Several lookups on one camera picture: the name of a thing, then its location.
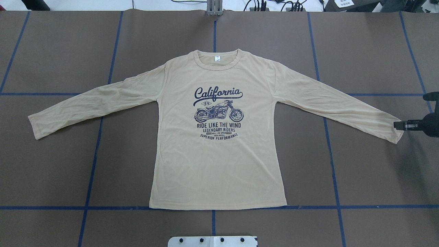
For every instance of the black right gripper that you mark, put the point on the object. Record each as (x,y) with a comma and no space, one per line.
(431,124)

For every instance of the beige long-sleeve printed shirt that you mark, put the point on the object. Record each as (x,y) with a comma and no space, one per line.
(215,145)

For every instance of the aluminium frame post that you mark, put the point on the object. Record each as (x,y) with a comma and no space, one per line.
(214,8)

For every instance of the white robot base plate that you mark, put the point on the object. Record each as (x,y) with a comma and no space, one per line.
(213,241)

